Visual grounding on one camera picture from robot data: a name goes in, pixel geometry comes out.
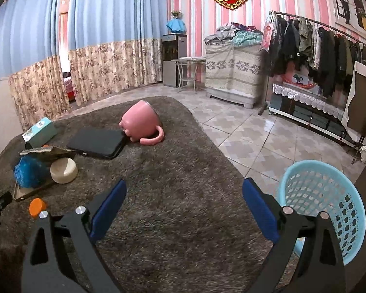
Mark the white-edged brown board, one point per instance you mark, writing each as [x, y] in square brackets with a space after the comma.
[363, 103]

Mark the blue cloth bottle cover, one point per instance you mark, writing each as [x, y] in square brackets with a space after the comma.
[176, 26]

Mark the pink bedding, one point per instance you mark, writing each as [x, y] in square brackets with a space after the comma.
[67, 87]

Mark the small metal side table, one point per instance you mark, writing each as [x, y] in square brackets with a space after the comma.
[187, 73]

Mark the dark green foil packet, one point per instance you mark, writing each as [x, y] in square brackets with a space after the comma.
[51, 152]

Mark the black zip case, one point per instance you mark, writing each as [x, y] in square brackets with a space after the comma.
[96, 143]

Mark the teal tissue box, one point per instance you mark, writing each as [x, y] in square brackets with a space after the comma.
[39, 131]

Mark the beige round bowl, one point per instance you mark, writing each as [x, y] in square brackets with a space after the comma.
[64, 171]

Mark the light blue plastic basket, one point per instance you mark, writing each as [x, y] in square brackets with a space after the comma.
[320, 189]

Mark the orange plastic cap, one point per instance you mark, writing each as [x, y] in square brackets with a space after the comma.
[37, 207]

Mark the row of hanging clothes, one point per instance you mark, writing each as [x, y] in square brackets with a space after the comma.
[311, 52]

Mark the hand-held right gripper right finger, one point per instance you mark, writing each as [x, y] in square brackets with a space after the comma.
[259, 210]

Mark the brown shaggy rug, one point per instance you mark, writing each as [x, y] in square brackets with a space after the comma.
[177, 195]

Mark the small potted plant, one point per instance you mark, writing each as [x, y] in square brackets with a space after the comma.
[176, 14]

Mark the window figure wall poster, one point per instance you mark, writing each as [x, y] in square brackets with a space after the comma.
[350, 6]

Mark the white cabinet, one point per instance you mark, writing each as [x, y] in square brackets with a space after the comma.
[0, 119]

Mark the blue floral curtain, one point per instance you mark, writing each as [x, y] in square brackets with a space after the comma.
[27, 36]
[116, 21]

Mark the pink hanging bag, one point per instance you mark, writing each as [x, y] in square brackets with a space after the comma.
[267, 36]

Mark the metal clothes rack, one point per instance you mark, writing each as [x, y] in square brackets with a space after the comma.
[323, 24]

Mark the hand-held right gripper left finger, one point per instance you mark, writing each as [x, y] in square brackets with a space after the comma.
[108, 210]

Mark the pink printed box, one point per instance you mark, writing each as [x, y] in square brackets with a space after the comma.
[299, 81]

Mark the grey plastic storage cabinet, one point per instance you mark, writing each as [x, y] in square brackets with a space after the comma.
[231, 98]

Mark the grey water dispenser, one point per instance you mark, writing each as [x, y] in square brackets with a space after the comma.
[172, 61]

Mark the brown phone case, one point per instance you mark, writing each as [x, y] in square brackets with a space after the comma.
[21, 193]

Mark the pile of clothes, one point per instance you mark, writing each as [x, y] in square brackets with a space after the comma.
[234, 35]

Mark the blue plastic bag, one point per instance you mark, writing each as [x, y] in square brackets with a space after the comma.
[29, 172]

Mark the white lace cloth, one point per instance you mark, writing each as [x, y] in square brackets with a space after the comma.
[305, 96]

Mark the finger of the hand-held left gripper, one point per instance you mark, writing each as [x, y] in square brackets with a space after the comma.
[3, 200]

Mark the low black cabinet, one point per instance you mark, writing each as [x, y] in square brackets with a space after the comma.
[308, 117]

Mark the patterned cover cloth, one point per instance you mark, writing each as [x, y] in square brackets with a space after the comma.
[231, 67]

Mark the large pink mug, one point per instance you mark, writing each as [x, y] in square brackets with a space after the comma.
[141, 122]

